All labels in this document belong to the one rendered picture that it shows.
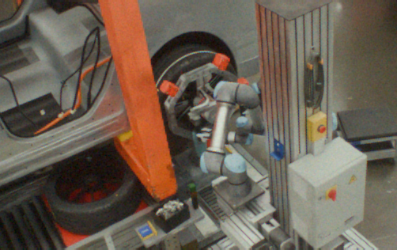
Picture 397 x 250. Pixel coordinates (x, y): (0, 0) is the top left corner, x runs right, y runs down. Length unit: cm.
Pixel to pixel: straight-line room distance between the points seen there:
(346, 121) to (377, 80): 112
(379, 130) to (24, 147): 254
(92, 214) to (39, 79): 120
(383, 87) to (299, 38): 306
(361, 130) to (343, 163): 160
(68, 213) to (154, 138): 86
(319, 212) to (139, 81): 121
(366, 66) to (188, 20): 240
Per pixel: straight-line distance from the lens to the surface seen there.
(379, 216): 449
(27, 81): 471
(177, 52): 411
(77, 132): 405
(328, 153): 310
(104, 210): 407
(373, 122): 473
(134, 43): 327
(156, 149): 369
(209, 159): 341
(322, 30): 275
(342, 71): 587
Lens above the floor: 330
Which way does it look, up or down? 38 degrees down
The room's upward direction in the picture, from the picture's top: 9 degrees counter-clockwise
